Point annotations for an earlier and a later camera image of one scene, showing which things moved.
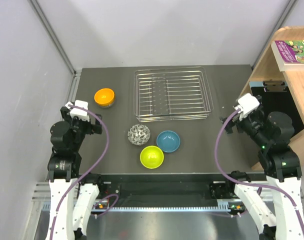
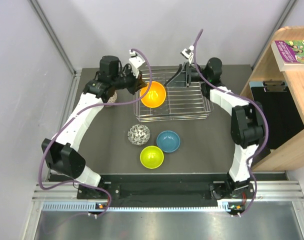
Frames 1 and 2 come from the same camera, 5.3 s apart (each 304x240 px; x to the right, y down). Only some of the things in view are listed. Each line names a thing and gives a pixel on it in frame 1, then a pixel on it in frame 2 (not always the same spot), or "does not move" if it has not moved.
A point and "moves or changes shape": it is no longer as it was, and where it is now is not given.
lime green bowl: [151, 157] does not move
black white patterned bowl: [106, 106] moves or changes shape
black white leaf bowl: [139, 134] does not move
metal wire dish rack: [162, 94] does not move
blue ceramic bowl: [168, 141] does not move
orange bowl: [104, 96] moves or changes shape
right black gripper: [257, 113] -> [182, 78]
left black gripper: [94, 128] -> [141, 83]
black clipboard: [275, 96] does not move
